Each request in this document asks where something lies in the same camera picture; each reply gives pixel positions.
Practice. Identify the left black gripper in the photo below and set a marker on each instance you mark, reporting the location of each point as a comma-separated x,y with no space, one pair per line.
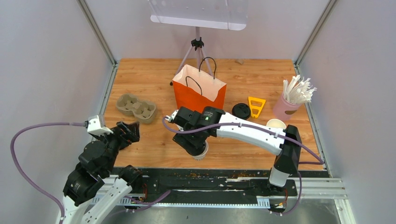
132,134

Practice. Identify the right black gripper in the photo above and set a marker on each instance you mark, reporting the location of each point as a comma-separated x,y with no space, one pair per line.
181,138

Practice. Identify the cardboard cup carrier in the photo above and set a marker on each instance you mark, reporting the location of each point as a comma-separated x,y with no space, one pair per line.
143,110

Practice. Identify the orange paper bag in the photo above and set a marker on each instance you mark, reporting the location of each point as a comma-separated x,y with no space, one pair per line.
195,89

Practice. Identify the black cup lid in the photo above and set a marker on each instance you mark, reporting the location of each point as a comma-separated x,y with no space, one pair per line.
241,110

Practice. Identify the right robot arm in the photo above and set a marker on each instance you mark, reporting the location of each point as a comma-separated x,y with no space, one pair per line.
285,144

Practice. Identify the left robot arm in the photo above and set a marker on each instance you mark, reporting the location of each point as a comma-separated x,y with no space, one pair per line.
96,164

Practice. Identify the yellow plastic triangle tool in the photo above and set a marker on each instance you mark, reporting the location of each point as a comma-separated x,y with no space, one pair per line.
256,106

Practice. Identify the white paper cup stack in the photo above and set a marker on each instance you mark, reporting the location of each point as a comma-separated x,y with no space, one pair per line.
276,123

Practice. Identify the pink straw holder cup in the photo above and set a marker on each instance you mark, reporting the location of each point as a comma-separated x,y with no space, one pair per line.
284,110

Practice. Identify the tripod stand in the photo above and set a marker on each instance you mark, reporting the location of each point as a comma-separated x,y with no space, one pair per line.
198,46

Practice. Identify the white wrapped straws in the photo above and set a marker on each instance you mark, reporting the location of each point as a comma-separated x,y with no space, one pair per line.
298,90

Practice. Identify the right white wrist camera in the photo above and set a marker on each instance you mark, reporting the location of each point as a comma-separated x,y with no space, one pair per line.
171,118

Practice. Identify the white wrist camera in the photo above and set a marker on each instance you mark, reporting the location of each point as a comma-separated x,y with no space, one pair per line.
171,118
96,126

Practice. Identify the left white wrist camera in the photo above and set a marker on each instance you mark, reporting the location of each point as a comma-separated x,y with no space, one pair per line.
96,126

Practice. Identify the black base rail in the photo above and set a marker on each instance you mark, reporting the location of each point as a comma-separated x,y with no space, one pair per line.
210,186

